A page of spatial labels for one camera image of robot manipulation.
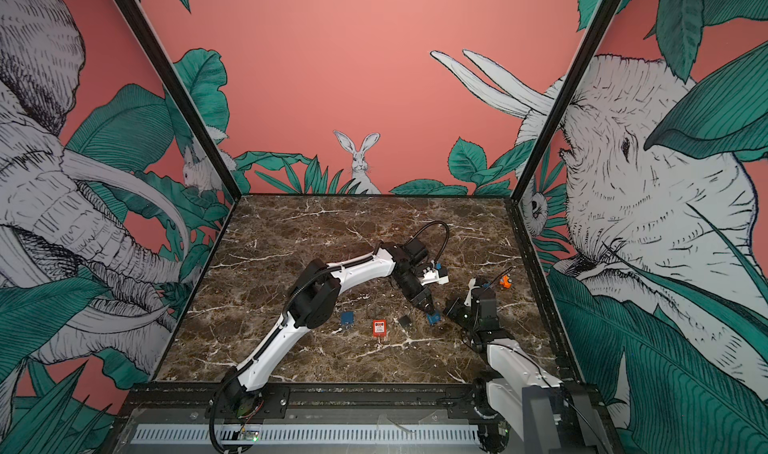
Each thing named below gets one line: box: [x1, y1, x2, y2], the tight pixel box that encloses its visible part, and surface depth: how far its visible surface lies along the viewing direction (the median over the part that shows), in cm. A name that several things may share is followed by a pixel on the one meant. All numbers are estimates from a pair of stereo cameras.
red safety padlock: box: [373, 319, 387, 338], surface depth 87 cm
